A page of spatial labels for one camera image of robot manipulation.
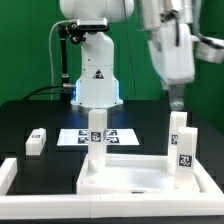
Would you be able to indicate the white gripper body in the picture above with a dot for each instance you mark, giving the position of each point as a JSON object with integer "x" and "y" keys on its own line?
{"x": 173, "y": 63}

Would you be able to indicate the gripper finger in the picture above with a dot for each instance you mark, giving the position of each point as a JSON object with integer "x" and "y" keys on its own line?
{"x": 176, "y": 97}

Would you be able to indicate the white desk tabletop tray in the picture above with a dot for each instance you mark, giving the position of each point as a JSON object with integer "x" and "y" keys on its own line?
{"x": 128, "y": 174}

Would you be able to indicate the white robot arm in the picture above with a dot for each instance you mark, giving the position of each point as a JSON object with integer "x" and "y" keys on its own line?
{"x": 97, "y": 87}

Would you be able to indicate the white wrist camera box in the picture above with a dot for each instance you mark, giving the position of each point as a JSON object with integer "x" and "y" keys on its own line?
{"x": 210, "y": 50}

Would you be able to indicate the grey depth camera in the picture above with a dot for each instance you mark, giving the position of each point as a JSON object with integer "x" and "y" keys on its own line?
{"x": 97, "y": 24}

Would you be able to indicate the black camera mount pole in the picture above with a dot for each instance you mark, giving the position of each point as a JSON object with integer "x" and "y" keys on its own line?
{"x": 64, "y": 56}

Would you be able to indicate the fiducial marker base plate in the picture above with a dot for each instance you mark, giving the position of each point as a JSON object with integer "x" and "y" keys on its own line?
{"x": 75, "y": 137}

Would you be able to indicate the white U-shaped obstacle frame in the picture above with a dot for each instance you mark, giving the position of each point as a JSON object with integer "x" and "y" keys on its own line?
{"x": 209, "y": 201}

